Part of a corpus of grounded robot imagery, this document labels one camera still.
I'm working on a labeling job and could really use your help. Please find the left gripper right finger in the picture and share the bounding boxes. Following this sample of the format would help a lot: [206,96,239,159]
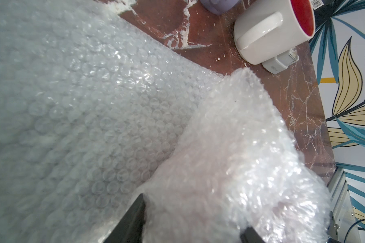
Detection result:
[240,227,265,243]

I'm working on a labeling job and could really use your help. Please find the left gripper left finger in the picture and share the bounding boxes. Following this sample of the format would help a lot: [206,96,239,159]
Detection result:
[104,193,146,243]

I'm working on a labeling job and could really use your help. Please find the lavender mug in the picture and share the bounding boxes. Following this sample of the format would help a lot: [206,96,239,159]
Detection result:
[200,0,240,15]

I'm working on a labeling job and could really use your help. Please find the white mug red inside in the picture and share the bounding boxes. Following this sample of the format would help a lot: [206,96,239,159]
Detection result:
[234,0,315,65]

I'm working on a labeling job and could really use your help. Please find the small green white box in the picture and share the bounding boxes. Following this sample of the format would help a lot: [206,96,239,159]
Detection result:
[262,48,299,75]

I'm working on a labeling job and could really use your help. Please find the clear bubble wrap sheet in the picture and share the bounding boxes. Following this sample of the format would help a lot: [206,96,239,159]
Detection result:
[0,1,330,243]

